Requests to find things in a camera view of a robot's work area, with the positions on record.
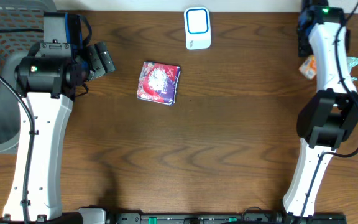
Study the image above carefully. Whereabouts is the small orange tissue pack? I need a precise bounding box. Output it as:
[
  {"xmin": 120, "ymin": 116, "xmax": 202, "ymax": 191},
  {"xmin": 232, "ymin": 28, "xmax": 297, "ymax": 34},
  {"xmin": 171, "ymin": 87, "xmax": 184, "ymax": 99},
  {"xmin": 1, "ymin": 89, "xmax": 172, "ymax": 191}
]
[{"xmin": 299, "ymin": 55, "xmax": 317, "ymax": 80}]

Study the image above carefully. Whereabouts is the mint green snack packet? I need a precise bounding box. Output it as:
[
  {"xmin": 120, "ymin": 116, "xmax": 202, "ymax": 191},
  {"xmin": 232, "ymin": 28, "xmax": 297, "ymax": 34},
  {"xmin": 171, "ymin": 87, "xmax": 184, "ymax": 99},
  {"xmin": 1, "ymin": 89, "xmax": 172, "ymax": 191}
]
[{"xmin": 347, "ymin": 57, "xmax": 358, "ymax": 82}]

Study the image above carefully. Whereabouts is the purple red snack bag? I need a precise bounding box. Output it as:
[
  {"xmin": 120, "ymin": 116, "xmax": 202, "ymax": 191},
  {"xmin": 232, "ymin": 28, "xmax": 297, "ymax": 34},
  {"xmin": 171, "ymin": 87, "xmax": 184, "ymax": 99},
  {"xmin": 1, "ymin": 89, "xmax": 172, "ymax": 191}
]
[{"xmin": 137, "ymin": 62, "xmax": 181, "ymax": 105}]

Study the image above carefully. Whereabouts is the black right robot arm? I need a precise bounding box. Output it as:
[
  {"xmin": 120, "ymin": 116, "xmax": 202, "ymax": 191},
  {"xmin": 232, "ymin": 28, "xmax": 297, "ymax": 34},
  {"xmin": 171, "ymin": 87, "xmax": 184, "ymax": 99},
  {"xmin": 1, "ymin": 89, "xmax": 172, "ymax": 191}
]
[{"xmin": 282, "ymin": 1, "xmax": 358, "ymax": 223}]

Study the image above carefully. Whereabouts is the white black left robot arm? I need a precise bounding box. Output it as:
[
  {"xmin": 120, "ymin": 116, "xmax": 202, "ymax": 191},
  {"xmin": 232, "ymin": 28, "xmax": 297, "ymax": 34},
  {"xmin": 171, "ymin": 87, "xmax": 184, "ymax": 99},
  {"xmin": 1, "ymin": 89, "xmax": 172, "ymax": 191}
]
[{"xmin": 0, "ymin": 12, "xmax": 115, "ymax": 224}]

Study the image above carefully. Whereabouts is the grey plastic mesh basket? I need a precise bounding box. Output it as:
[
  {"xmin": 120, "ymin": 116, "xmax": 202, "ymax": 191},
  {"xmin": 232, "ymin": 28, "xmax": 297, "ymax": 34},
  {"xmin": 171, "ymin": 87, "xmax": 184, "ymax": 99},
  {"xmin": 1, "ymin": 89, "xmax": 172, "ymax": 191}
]
[{"xmin": 0, "ymin": 0, "xmax": 57, "ymax": 154}]

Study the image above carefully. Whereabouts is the black right camera cable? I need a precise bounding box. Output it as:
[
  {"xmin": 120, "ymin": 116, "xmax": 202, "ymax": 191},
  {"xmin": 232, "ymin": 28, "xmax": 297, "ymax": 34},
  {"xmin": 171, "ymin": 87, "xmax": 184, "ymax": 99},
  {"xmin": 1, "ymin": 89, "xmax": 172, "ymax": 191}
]
[{"xmin": 300, "ymin": 0, "xmax": 358, "ymax": 218}]

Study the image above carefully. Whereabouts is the black camera cable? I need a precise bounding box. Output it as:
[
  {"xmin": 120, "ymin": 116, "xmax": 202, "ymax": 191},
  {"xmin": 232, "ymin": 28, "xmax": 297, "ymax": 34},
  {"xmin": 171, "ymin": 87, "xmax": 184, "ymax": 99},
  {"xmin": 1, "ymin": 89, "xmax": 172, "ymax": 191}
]
[
  {"xmin": 0, "ymin": 27, "xmax": 45, "ymax": 224},
  {"xmin": 300, "ymin": 0, "xmax": 358, "ymax": 218}
]

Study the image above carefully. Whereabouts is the black left camera cable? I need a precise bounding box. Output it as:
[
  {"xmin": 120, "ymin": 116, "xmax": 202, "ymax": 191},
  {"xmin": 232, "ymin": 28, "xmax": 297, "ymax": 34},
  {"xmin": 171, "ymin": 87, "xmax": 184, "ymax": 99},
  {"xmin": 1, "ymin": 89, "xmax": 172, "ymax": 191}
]
[{"xmin": 0, "ymin": 27, "xmax": 45, "ymax": 224}]

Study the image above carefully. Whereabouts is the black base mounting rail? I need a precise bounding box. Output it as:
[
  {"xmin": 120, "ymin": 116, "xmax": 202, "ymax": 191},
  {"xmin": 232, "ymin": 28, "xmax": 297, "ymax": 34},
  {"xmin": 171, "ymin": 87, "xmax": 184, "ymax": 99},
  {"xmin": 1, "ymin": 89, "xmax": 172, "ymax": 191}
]
[{"xmin": 109, "ymin": 212, "xmax": 348, "ymax": 224}]

